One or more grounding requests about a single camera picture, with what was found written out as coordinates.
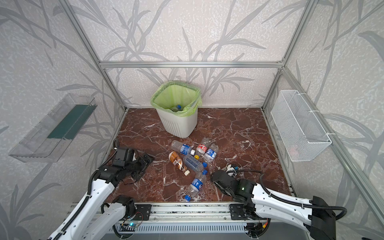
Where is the water bottle blue cap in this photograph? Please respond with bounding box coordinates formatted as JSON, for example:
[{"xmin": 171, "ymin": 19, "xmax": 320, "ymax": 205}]
[{"xmin": 184, "ymin": 170, "xmax": 208, "ymax": 202}]

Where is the clear bottle blue label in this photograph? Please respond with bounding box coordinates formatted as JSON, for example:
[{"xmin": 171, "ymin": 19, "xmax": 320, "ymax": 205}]
[{"xmin": 203, "ymin": 143, "xmax": 219, "ymax": 165}]

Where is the brown Nescafe bottle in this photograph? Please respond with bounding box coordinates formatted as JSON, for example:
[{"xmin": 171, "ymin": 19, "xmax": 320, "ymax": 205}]
[{"xmin": 169, "ymin": 151, "xmax": 190, "ymax": 176}]

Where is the small water bottle white cap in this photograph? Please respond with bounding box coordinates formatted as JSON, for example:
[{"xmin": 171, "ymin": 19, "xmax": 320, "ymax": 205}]
[{"xmin": 171, "ymin": 140, "xmax": 196, "ymax": 156}]

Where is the soda water bottle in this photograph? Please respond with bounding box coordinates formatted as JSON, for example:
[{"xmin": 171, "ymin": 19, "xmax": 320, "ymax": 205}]
[{"xmin": 183, "ymin": 155, "xmax": 207, "ymax": 173}]

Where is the Pepsi bottle blue cap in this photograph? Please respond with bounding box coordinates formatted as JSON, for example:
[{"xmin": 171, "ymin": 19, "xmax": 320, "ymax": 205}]
[{"xmin": 171, "ymin": 105, "xmax": 183, "ymax": 113}]

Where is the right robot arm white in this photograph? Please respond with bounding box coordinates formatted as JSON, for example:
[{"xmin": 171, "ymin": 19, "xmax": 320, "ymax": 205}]
[{"xmin": 211, "ymin": 170, "xmax": 348, "ymax": 240}]

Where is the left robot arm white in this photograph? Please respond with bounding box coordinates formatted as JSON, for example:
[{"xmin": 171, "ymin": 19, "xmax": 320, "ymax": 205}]
[{"xmin": 49, "ymin": 148, "xmax": 154, "ymax": 240}]

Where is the white plastic trash bin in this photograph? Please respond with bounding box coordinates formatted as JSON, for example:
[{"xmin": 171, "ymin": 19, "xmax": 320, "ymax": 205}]
[{"xmin": 156, "ymin": 109, "xmax": 198, "ymax": 139}]

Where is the green bin liner bag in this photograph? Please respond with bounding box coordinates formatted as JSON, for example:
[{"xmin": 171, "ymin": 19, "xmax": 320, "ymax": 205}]
[{"xmin": 150, "ymin": 81, "xmax": 202, "ymax": 117}]

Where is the clear bottle red label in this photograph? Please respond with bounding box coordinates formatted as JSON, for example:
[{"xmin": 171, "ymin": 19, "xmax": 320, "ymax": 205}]
[{"xmin": 196, "ymin": 137, "xmax": 212, "ymax": 158}]

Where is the green circuit board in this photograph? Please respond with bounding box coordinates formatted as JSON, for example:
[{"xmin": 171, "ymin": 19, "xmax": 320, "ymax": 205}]
[{"xmin": 121, "ymin": 222, "xmax": 142, "ymax": 231}]

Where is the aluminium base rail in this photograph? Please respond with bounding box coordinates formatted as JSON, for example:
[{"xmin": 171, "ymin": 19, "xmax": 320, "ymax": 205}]
[{"xmin": 115, "ymin": 202, "xmax": 266, "ymax": 235}]

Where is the white wire mesh basket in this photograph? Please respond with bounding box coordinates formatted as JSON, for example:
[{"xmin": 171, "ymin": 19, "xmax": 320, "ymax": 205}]
[{"xmin": 271, "ymin": 90, "xmax": 332, "ymax": 162}]

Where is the clear acrylic wall shelf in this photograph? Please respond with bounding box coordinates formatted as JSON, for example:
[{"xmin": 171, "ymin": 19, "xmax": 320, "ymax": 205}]
[{"xmin": 9, "ymin": 94, "xmax": 98, "ymax": 163}]

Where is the aluminium frame profile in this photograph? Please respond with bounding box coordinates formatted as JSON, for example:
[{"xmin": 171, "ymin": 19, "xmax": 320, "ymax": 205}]
[{"xmin": 58, "ymin": 1, "xmax": 384, "ymax": 227}]

